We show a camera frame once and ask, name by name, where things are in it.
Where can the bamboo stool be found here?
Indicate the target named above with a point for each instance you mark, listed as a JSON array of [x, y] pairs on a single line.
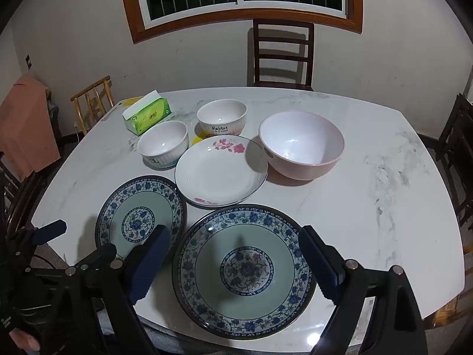
[[449, 307]]

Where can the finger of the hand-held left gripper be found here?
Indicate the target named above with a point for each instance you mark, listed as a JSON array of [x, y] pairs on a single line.
[[48, 230]]

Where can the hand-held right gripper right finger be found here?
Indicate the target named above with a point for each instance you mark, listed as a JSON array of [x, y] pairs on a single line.
[[321, 266]]

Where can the plain white ribbed bowl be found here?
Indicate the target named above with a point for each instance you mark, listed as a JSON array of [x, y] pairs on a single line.
[[162, 144]]

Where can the yellow round warning sticker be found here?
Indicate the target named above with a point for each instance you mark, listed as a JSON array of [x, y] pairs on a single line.
[[196, 141]]

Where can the orange cloth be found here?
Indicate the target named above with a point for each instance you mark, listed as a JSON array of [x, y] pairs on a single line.
[[26, 125]]

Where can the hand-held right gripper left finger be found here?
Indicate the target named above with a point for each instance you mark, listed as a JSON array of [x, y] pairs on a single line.
[[147, 266]]

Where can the yellow corner sticker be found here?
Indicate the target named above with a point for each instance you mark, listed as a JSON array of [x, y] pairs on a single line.
[[131, 101]]

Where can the small blue patterned plate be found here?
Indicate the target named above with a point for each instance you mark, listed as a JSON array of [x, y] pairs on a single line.
[[136, 210]]

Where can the dark carved wooden chair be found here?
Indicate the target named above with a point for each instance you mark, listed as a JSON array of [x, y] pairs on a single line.
[[456, 148]]

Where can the cream bowl with black print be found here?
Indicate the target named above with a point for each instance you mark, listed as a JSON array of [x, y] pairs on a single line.
[[221, 112]]

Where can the person's left hand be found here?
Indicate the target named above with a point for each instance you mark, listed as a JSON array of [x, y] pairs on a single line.
[[24, 342]]

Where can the bamboo chair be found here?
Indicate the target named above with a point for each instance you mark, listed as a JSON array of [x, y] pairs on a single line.
[[92, 88]]

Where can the large blue patterned plate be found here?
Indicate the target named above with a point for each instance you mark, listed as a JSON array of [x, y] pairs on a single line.
[[240, 266]]

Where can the dark wooden slatted chair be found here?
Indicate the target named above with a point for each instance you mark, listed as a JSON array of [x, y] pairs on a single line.
[[282, 29]]

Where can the black wall switch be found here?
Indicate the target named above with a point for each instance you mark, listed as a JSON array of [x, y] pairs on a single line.
[[27, 62]]

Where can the large pink bowl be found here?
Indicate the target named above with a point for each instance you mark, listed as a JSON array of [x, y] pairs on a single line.
[[299, 140]]

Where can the white pink-flower plate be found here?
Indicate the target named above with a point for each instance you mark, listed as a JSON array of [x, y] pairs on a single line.
[[218, 173]]

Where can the green tissue box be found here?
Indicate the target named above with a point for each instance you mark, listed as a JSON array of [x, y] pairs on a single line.
[[151, 114]]

